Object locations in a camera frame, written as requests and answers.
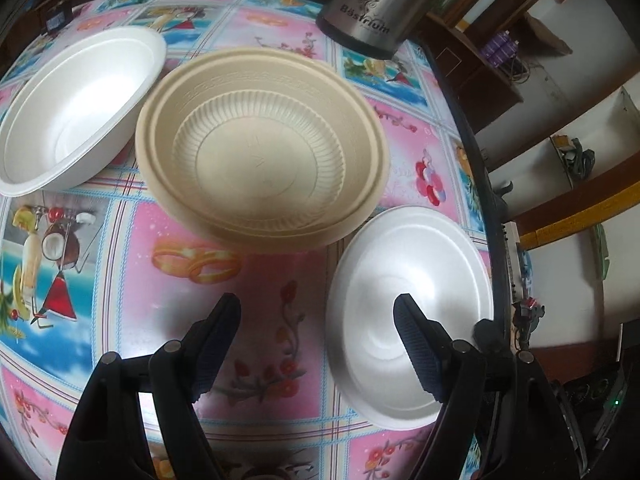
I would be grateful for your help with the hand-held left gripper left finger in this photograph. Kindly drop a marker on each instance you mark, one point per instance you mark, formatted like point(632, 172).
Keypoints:
point(215, 355)

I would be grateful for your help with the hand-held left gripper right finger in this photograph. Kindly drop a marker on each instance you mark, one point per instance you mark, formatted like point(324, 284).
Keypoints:
point(420, 355)

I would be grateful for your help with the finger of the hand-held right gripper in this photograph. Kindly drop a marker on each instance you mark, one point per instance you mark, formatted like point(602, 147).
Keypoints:
point(487, 335)

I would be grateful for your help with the small white foam bowl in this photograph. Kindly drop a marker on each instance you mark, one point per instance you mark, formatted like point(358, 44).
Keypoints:
point(380, 270)

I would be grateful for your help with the large white foam bowl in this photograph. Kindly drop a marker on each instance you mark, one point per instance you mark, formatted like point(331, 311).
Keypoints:
point(75, 110)

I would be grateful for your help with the white power strip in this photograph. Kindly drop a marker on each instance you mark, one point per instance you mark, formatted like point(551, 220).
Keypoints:
point(515, 260)

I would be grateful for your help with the dark shoes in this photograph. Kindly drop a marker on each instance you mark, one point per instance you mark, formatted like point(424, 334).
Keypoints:
point(575, 155)

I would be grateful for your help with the small wooden side cabinet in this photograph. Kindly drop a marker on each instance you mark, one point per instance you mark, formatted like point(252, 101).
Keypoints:
point(470, 80)

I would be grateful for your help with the purple bottle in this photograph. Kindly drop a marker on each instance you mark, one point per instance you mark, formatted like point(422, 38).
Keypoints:
point(492, 49)
point(507, 42)

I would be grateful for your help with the stainless steel thermos jug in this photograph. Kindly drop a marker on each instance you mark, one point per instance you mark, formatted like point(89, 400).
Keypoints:
point(375, 5)

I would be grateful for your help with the small black round device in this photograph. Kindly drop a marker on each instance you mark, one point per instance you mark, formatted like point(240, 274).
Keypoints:
point(56, 19)

